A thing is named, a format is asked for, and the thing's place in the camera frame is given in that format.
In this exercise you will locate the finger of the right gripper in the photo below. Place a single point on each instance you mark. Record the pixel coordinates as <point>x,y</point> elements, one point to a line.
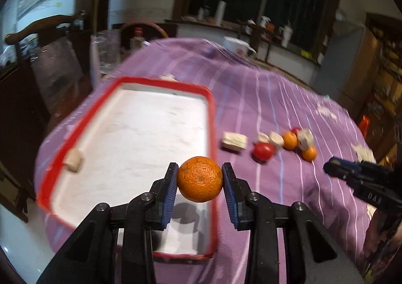
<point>337,165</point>
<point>339,174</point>

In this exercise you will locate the dark small side table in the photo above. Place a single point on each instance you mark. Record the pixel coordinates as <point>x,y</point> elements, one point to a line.
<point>261,38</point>

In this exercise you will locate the white thermos bottle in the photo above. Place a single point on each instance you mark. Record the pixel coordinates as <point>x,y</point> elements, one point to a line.
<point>286,33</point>

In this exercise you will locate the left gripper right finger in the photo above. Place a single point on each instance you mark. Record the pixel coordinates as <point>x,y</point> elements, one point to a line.
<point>311,253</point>

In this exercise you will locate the orange red object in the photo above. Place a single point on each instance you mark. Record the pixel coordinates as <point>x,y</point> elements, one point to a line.
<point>364,125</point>

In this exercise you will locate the red capped bottle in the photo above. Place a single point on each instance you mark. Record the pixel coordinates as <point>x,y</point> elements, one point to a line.
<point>137,42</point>

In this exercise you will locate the cream knitted cloth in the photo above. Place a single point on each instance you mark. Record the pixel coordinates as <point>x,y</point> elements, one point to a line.
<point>362,153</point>

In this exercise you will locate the wooden chair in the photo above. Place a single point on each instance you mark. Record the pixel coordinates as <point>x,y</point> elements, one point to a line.
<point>61,55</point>

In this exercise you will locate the white spray bottle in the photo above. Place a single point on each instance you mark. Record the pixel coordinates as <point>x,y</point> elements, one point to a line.
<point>264,22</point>

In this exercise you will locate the purple striped tablecloth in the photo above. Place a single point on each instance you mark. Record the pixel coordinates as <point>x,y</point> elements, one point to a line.
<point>249,100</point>

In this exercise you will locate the round beige chunk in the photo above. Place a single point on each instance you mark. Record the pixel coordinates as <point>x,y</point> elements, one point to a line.
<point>276,140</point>

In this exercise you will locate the red tomato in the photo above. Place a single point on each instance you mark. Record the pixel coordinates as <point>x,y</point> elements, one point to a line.
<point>296,130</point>
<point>263,151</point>

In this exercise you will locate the red rimmed white tray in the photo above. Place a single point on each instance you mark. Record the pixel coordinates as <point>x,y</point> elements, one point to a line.
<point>129,132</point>

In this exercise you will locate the beige cube block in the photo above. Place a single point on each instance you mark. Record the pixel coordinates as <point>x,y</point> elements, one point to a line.
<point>305,139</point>

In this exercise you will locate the small beige block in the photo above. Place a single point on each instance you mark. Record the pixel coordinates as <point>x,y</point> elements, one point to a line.
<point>263,138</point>

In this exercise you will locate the white mug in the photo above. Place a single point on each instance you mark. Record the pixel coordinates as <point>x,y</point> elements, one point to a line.
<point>239,47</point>

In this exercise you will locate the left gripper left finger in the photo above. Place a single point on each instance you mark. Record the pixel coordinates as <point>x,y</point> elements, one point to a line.
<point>88,256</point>

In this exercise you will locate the large beige layered block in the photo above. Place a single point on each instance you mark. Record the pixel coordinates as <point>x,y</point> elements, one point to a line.
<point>234,141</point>

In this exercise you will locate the orange mandarin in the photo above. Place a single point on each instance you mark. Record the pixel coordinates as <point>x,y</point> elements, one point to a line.
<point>310,153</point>
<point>200,179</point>
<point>290,141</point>

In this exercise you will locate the white paper roll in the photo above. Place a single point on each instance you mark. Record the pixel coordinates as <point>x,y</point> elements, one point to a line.
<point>219,15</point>

